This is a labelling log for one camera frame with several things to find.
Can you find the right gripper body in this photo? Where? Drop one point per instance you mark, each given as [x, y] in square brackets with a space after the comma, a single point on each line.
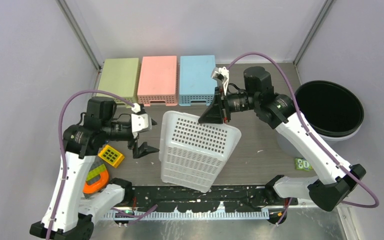
[228, 102]

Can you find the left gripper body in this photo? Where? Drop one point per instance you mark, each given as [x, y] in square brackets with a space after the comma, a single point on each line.
[130, 142]

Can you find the light blue basket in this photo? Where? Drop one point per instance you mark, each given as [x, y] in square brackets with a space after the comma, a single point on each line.
[196, 85]

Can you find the pink perforated basket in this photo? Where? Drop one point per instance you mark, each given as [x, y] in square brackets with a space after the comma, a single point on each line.
[158, 80]

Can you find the grey basket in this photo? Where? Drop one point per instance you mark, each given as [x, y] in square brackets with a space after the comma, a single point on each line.
[192, 154]

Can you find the pale green perforated basket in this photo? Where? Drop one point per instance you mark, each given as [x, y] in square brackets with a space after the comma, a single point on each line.
[120, 76]

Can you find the black grey round bin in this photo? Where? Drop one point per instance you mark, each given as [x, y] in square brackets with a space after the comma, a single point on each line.
[332, 110]

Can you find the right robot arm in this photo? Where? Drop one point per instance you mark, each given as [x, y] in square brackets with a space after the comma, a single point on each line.
[335, 177]

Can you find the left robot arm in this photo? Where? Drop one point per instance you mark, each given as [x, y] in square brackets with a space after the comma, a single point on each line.
[65, 218]

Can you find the yellow grid toy block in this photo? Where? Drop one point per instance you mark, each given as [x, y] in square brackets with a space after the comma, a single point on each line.
[112, 156]

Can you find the orange curved toy piece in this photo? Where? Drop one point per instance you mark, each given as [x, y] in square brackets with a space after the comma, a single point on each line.
[101, 183]

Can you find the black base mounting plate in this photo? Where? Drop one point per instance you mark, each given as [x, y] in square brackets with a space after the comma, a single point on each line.
[234, 198]

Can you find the green owl toy block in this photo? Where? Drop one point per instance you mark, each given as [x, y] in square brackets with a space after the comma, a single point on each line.
[302, 164]

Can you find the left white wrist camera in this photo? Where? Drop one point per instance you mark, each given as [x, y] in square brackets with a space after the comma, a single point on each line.
[140, 121]

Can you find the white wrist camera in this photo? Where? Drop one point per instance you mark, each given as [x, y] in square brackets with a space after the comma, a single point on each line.
[222, 74]
[140, 121]

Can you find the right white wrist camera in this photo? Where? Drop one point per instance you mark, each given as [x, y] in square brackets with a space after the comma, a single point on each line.
[222, 74]

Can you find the slotted cable duct rail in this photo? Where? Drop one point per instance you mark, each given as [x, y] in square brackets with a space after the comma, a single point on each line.
[219, 214]

